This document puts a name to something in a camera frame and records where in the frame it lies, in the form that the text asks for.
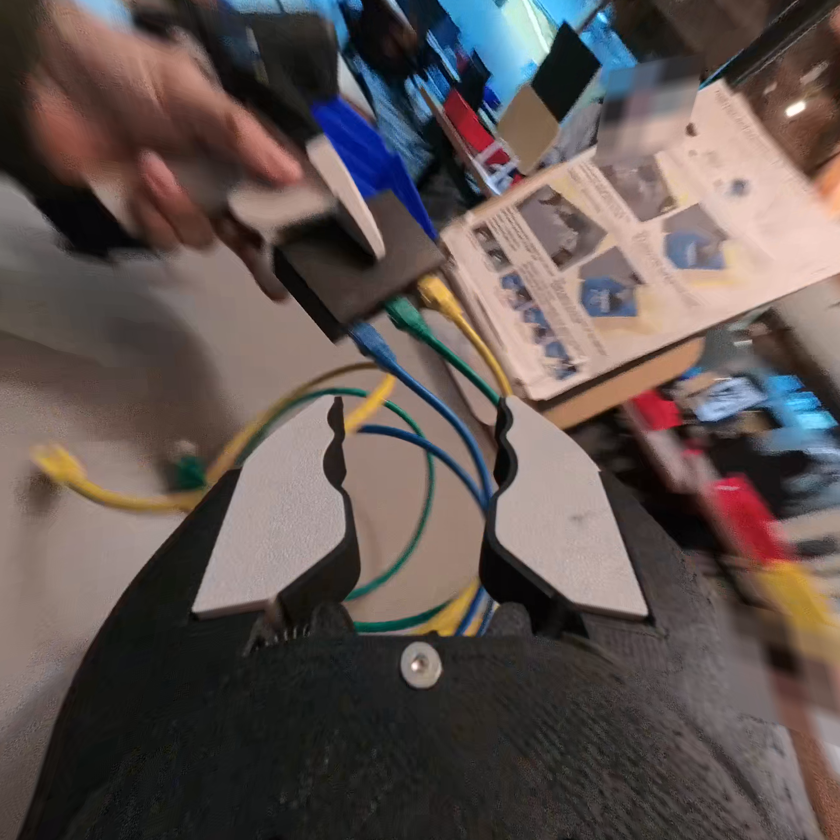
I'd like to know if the black network switch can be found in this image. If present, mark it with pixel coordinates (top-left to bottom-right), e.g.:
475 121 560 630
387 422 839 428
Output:
272 190 447 343

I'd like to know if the blue plastic bin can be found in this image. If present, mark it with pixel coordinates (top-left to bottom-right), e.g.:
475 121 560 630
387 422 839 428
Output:
310 97 439 242

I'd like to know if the yellow ethernet cable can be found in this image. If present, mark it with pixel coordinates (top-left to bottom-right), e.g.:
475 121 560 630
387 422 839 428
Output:
29 274 516 637

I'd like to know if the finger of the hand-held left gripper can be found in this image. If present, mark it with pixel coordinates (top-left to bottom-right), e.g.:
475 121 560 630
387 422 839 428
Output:
306 136 386 262

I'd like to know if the blank wooden clipboard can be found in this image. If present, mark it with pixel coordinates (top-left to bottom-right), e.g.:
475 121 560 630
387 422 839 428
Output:
497 84 562 175

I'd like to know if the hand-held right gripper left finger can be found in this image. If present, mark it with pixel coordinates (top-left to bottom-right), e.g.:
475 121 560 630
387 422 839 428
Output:
190 395 362 626

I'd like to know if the small black monitor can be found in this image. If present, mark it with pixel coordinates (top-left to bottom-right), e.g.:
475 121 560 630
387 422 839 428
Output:
530 21 602 124

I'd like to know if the green ethernet cable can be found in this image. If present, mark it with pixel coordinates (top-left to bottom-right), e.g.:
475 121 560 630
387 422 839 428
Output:
164 297 503 634

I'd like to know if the blue ethernet cable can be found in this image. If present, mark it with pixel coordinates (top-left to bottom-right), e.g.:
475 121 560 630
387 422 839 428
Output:
346 320 496 637

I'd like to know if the person's left hand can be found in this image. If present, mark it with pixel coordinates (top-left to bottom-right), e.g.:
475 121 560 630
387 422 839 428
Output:
26 16 306 303

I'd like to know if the printed instruction sheet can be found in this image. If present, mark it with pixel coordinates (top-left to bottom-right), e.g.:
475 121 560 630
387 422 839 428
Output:
440 79 840 403

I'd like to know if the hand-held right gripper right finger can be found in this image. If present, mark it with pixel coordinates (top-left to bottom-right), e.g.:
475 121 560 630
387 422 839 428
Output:
479 394 651 636

